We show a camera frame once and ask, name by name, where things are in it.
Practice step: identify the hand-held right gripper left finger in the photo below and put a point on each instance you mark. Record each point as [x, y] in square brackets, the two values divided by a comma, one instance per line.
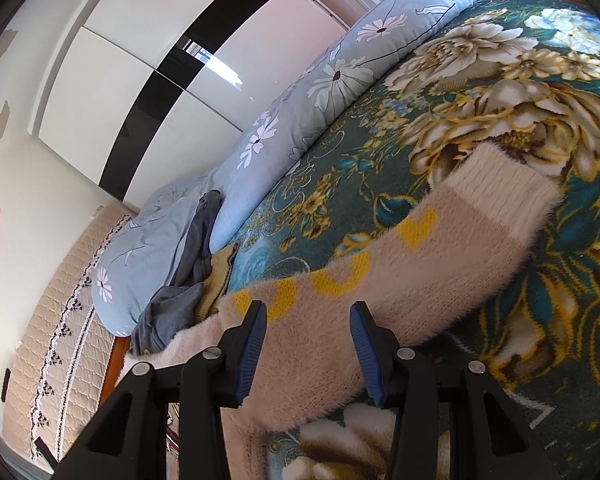
[250, 360]

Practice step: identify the quilted beige headboard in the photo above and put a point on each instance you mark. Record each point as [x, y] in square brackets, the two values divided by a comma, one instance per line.
[60, 320]

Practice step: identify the light blue floral quilt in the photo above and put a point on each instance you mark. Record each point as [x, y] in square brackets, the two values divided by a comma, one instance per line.
[300, 110]

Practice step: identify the green floral bed blanket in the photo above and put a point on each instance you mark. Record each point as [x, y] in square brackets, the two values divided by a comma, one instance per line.
[480, 100]

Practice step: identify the grey garment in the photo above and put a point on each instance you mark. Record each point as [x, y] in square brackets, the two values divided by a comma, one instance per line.
[192, 255]

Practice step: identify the olive yellow cloth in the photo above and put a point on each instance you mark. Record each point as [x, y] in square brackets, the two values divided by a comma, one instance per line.
[215, 280]

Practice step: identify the wooden bed frame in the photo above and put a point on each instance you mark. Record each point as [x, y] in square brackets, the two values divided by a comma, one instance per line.
[111, 365]

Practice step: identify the white and black wardrobe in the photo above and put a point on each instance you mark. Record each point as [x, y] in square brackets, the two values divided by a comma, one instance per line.
[170, 75]

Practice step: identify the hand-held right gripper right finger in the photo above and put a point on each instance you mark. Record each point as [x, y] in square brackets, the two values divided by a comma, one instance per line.
[364, 355]

